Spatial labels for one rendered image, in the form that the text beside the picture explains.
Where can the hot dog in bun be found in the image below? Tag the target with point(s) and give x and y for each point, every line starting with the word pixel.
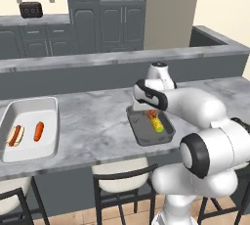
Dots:
pixel 15 135

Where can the yellow corn cob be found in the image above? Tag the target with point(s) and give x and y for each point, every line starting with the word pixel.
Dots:
pixel 157 124

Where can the grey low cupboard run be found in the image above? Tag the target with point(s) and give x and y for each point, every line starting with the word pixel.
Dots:
pixel 35 41

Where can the orange-red sausage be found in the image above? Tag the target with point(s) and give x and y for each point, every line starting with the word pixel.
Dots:
pixel 38 131

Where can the grey tall cupboard run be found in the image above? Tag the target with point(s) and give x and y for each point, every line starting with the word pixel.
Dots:
pixel 107 26

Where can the large white rectangular plate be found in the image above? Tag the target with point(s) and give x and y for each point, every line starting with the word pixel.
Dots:
pixel 31 127

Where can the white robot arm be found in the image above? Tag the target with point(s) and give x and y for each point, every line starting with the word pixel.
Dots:
pixel 195 108

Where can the red cooked food piece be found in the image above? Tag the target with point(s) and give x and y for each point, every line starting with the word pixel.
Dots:
pixel 152 114

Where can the black stool with cream seat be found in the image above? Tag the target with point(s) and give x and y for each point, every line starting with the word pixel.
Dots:
pixel 122 176
pixel 242 186
pixel 9 196

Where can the black toaster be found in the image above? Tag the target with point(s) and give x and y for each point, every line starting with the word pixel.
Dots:
pixel 31 9

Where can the dark grey tupperware container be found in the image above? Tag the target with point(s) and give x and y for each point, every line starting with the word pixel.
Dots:
pixel 145 131

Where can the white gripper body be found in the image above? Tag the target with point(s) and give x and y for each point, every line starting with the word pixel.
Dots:
pixel 138 105

